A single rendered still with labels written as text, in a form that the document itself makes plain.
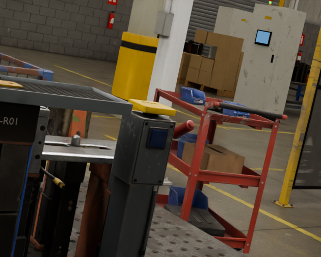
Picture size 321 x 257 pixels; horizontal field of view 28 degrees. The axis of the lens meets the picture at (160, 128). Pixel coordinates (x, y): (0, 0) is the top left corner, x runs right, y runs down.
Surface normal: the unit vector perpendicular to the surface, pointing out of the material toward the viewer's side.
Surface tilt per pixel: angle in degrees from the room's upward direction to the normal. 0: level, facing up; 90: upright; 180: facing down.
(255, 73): 90
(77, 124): 78
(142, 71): 90
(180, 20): 90
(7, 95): 90
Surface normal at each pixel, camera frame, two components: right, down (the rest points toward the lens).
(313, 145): 0.65, 0.25
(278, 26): -0.77, -0.06
